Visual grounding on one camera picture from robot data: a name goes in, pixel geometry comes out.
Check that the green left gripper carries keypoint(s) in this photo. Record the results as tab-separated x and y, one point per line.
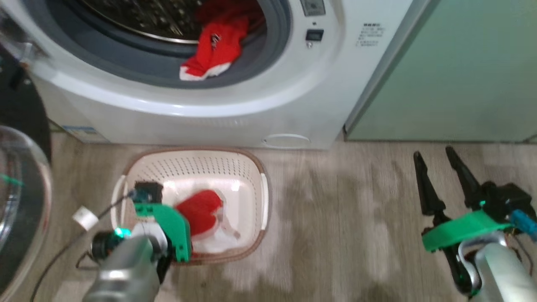
178	230

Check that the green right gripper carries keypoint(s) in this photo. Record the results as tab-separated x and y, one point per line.
465	230

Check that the red garment with white trim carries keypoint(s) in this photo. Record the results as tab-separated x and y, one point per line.
218	46
199	214

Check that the round glass washing machine door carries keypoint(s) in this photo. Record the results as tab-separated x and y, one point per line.
21	209

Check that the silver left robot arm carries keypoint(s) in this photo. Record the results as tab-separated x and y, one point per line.
121	268

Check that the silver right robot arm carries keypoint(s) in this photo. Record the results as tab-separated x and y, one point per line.
503	272

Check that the cream perforated laundry basket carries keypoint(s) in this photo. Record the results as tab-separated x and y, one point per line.
201	167

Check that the white front-load washing machine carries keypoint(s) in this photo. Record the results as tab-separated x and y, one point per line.
209	121

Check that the grey oval access cover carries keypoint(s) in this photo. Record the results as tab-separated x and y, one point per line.
286	140

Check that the stainless steel washing machine drum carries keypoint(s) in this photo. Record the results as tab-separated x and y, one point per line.
138	16

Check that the blue right wrist connector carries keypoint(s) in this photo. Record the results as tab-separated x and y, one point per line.
524	222

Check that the green cabinet right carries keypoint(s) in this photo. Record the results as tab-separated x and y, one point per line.
440	75

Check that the blue energy label sticker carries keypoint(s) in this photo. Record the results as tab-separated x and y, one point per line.
79	132

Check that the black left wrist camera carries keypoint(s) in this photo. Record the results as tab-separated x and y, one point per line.
149	192

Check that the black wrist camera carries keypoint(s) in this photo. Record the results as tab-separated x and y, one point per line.
505	199
149	192

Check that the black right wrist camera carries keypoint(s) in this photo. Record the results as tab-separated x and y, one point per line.
505	199

